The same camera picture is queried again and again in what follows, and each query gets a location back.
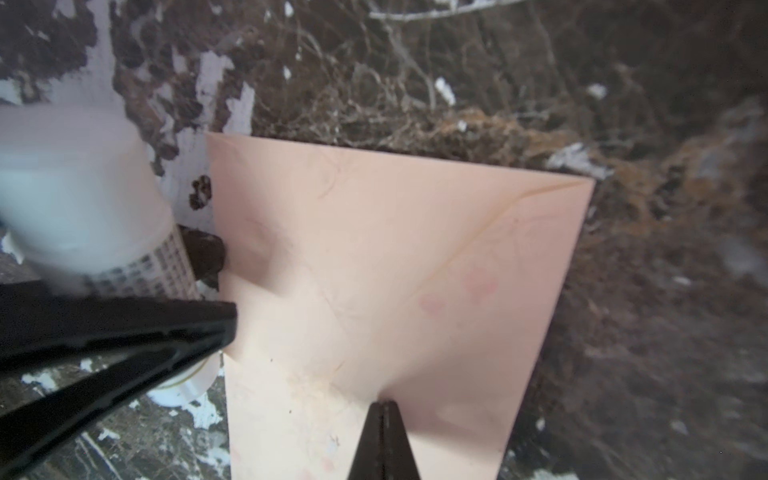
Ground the white glue stick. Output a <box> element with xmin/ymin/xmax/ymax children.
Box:
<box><xmin>0</xmin><ymin>104</ymin><xmax>223</xmax><ymax>409</ymax></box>

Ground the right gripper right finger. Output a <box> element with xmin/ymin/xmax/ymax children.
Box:
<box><xmin>383</xmin><ymin>401</ymin><xmax>420</xmax><ymax>480</ymax></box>

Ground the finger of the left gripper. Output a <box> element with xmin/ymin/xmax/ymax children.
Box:
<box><xmin>1</xmin><ymin>281</ymin><xmax>238</xmax><ymax>479</ymax></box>

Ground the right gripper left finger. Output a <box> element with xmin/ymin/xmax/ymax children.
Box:
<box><xmin>347</xmin><ymin>402</ymin><xmax>384</xmax><ymax>480</ymax></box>

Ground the pink envelope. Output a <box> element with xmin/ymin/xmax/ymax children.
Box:
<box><xmin>207</xmin><ymin>134</ymin><xmax>595</xmax><ymax>479</ymax></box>

